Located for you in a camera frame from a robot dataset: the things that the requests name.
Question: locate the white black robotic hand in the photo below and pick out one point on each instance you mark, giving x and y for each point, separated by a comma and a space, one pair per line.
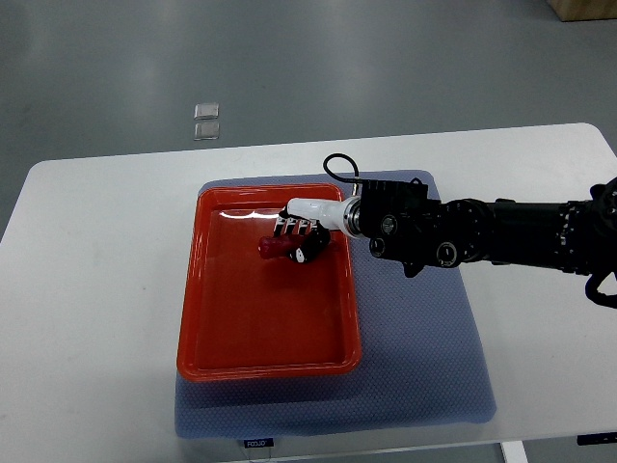
313, 219

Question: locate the red chili pepper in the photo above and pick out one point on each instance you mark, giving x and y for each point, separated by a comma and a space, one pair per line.
272, 247

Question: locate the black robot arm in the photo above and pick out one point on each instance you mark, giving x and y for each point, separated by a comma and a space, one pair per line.
403, 224

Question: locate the red plastic tray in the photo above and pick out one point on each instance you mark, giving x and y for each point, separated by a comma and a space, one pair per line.
246, 317

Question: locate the upper floor socket plate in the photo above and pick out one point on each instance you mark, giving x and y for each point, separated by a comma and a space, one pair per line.
206, 111

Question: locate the blue-grey mesh mat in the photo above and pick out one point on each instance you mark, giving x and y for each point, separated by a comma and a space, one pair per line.
422, 362

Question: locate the white table leg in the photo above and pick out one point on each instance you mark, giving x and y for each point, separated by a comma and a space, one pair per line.
513, 452

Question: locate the wooden box corner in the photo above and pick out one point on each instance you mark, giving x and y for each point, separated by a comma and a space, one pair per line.
583, 10

